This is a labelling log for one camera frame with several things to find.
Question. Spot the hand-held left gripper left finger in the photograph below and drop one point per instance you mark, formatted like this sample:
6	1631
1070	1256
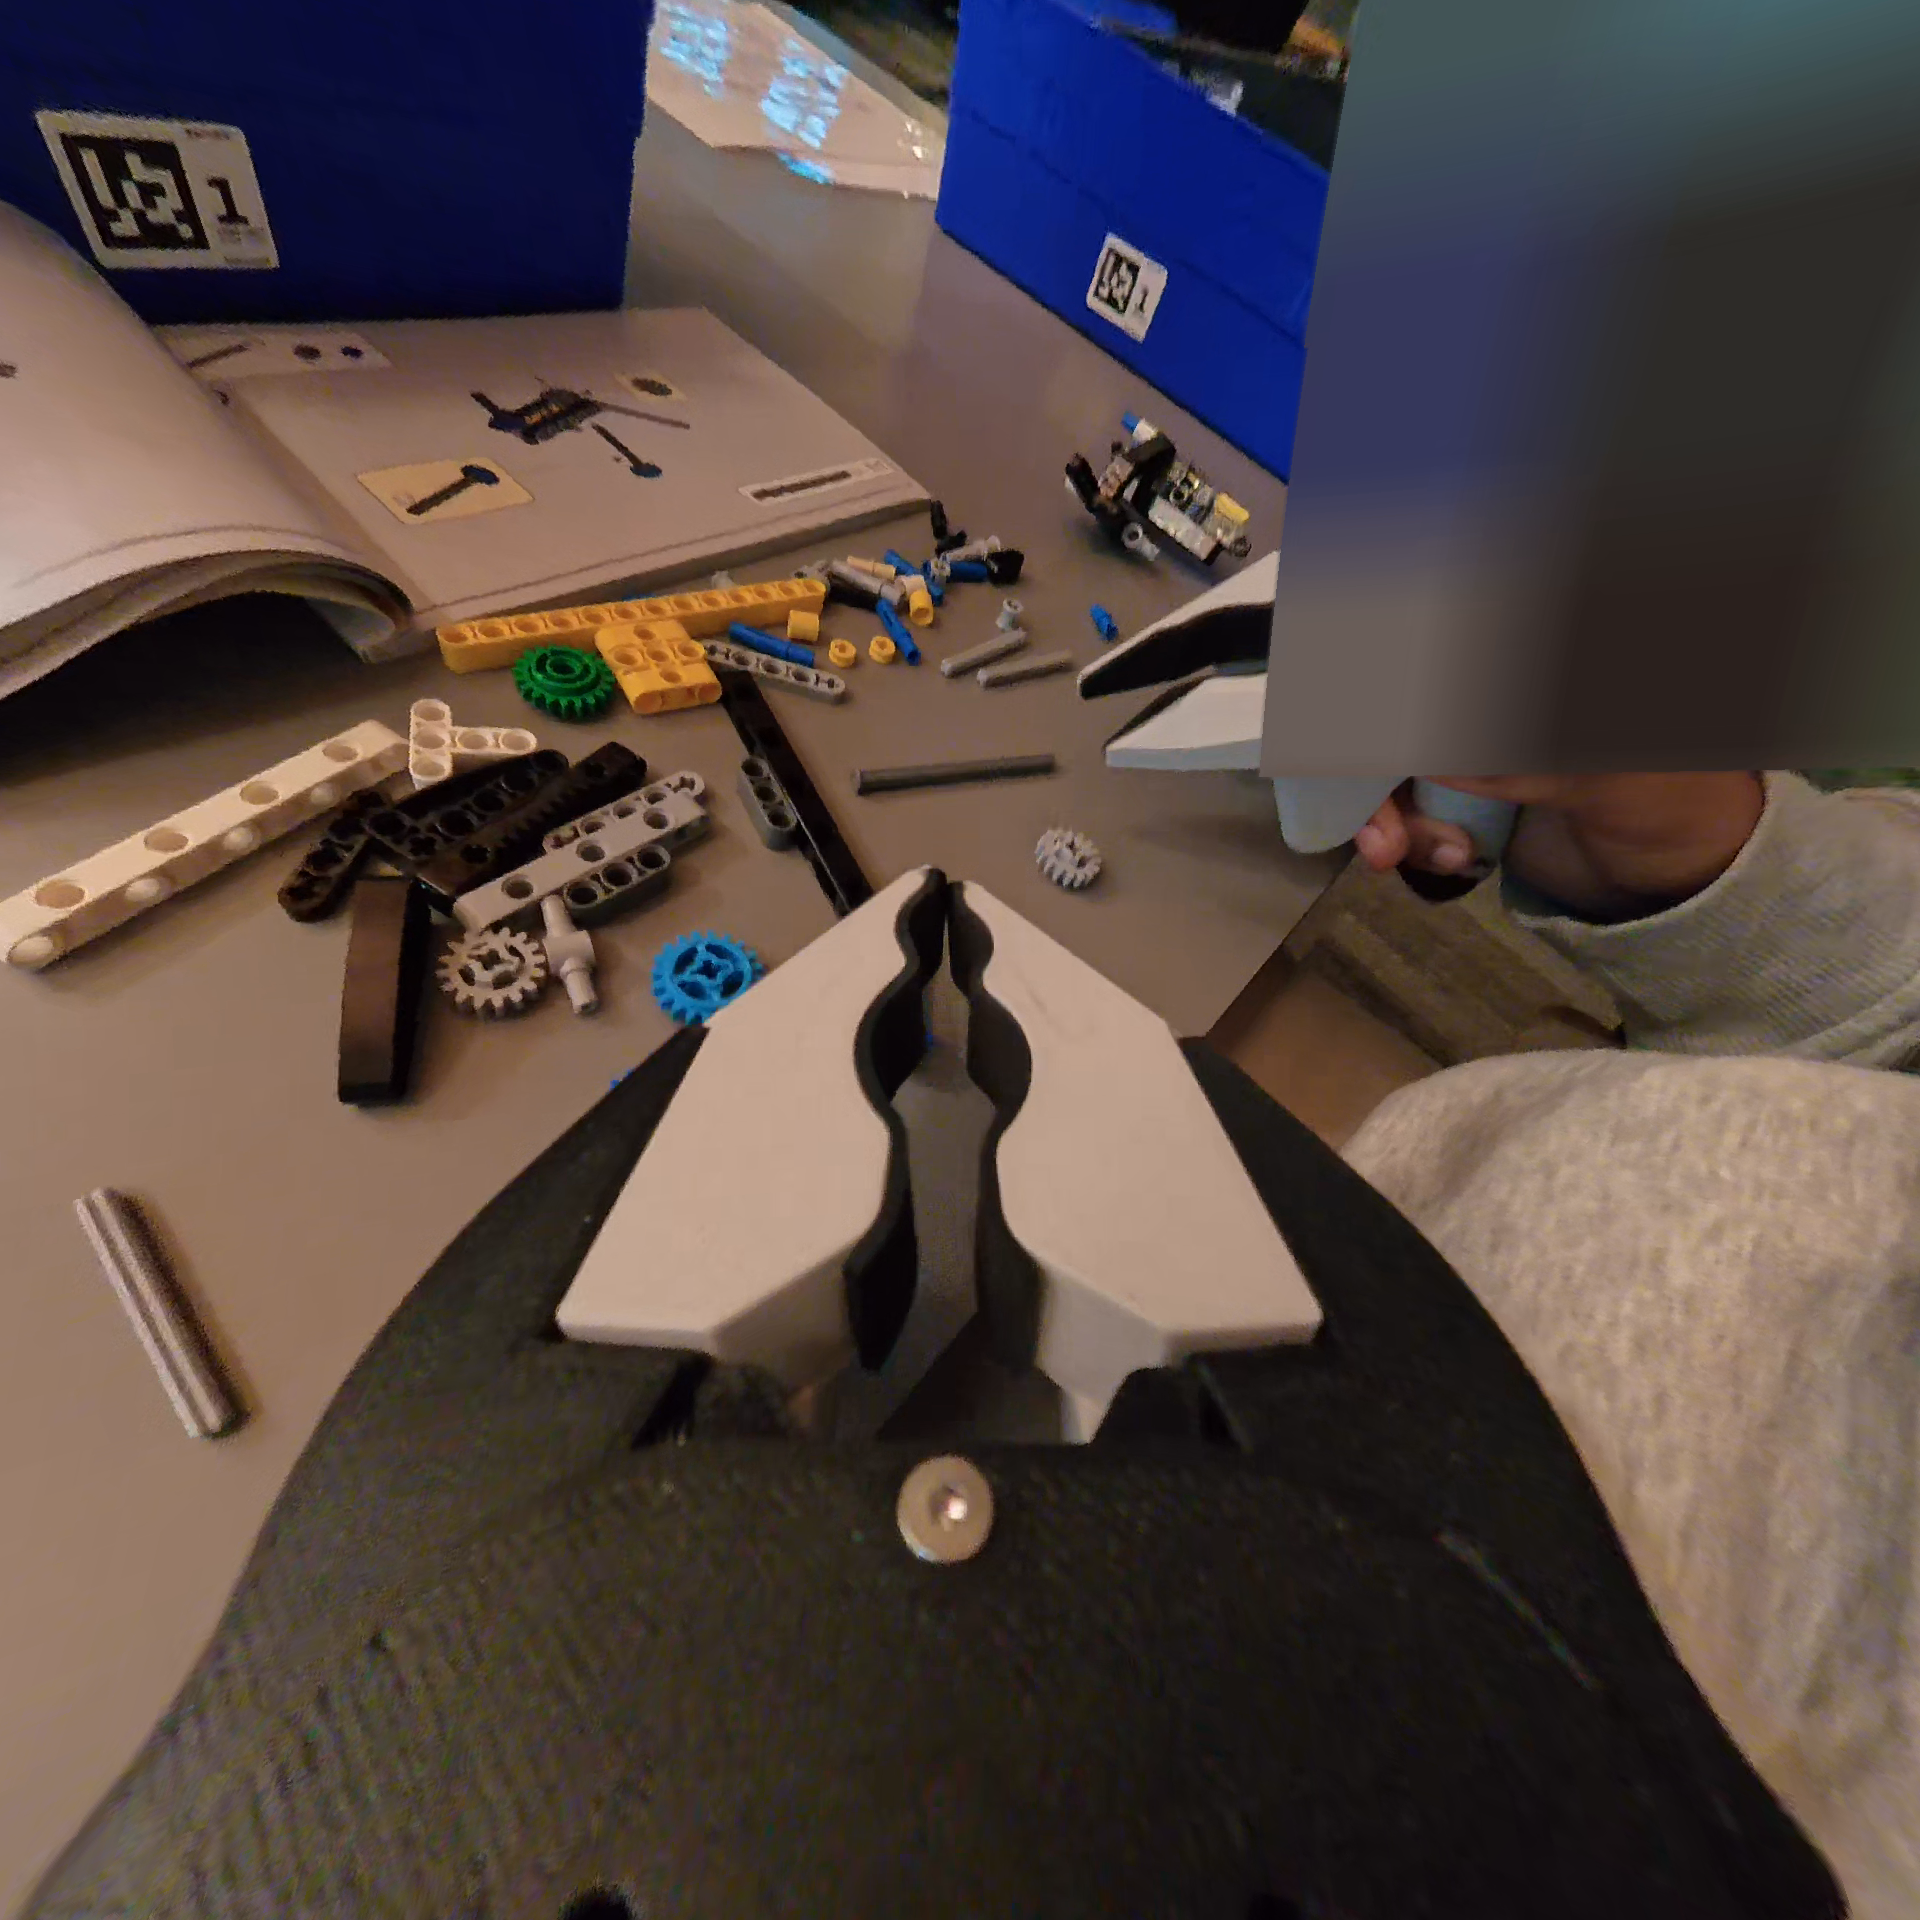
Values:
720	1200

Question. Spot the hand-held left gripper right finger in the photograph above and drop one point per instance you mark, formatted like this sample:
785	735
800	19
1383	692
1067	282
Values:
1142	1185

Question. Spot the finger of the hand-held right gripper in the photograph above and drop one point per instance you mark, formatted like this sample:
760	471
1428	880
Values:
1208	735
1214	615

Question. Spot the small grey lego gear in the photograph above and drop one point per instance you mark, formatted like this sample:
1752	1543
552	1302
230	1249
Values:
1051	849

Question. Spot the person's right forearm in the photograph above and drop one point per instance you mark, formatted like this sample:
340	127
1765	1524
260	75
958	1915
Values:
1799	931

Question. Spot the small lego assembly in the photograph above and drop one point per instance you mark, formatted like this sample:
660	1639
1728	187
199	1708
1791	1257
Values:
1184	495

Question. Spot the blue lego gear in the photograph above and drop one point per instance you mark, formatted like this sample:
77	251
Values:
676	974

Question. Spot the dark grey lego axle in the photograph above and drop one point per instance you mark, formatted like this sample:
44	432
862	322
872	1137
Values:
953	774

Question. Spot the grey lego pin connector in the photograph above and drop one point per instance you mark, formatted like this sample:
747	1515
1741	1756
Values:
566	950

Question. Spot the pile of small lego pins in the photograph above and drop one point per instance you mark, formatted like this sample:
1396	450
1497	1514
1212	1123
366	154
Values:
897	623

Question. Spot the light grey lego beam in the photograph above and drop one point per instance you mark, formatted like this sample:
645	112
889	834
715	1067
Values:
518	891

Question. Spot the long black lego beam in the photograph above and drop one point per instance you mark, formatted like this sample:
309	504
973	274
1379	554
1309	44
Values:
819	840

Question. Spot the black curved lego beam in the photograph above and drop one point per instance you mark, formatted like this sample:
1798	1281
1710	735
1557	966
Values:
375	1020

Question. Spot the dark grey short lego beam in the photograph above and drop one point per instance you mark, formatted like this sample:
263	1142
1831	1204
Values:
750	809

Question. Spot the long blue lego pin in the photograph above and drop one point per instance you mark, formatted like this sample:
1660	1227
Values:
774	646

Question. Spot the thin grey lego beam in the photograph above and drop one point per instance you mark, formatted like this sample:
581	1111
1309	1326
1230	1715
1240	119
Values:
750	660

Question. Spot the yellow angled lego beam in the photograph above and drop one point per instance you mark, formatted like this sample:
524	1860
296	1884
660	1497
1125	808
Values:
653	692

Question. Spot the small white lego beam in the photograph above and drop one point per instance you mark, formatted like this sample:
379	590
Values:
481	739

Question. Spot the green lego gear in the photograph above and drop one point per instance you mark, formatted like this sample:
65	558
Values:
539	682

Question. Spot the long yellow lego beam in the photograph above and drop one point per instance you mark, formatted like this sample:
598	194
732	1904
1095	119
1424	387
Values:
599	617

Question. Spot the long white lego beam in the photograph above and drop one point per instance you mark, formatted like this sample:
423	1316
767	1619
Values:
211	818

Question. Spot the lego instruction booklet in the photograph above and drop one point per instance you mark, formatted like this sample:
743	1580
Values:
599	420

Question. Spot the person's right hand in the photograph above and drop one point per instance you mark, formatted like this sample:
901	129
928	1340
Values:
1621	840

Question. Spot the light grey short axle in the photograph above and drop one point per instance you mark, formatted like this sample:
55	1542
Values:
983	651
1028	671

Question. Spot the blue bin with tag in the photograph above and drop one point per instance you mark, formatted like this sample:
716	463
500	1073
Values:
452	148
1051	194

